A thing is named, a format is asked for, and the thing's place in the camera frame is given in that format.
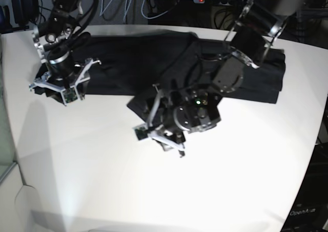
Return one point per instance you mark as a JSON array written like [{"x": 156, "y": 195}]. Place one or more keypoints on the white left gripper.
[{"x": 160, "y": 117}]

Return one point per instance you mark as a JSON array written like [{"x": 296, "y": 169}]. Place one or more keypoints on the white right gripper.
[{"x": 69, "y": 89}]

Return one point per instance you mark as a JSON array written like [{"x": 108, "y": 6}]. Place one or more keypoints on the dark grey long-sleeve T-shirt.
[{"x": 133, "y": 63}]

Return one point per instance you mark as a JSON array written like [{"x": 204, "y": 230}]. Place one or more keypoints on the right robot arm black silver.
[{"x": 60, "y": 76}]

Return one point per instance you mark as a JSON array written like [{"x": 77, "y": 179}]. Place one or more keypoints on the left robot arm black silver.
[{"x": 193, "y": 107}]

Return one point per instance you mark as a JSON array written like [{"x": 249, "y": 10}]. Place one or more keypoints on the black equipment on floor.
[{"x": 19, "y": 13}]

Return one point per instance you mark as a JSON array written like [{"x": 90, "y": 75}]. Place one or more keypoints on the black OpenArm case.
[{"x": 309, "y": 211}]

